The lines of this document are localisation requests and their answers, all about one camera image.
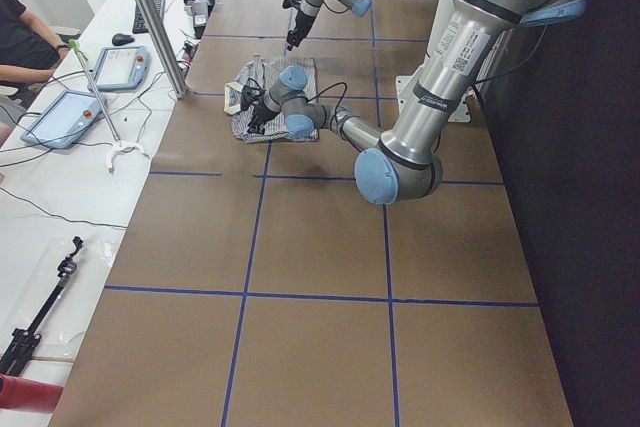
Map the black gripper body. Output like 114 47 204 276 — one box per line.
292 10 313 40
247 101 273 133

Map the blue white striped polo shirt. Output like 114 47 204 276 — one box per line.
224 55 319 143

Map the black keyboard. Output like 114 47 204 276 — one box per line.
131 0 167 34

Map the metal rod with hook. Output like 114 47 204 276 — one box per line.
69 39 149 174

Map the upper blue teach pendant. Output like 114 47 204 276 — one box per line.
92 45 149 92

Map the blue teach pendant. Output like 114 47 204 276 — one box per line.
92 45 149 92
21 90 100 149

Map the black computer mouse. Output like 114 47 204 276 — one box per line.
111 33 135 47

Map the lower blue teach pendant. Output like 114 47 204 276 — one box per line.
21 90 100 149

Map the seated person in black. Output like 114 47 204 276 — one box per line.
0 0 71 143

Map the black clamp tool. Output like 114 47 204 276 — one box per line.
0 235 86 378

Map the red cylinder object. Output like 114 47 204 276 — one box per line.
0 374 63 414

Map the wrist black camera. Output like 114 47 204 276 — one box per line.
282 0 302 10
240 85 263 111

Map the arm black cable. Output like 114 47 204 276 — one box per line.
304 81 351 111

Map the aluminium frame post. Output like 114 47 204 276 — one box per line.
135 0 188 99

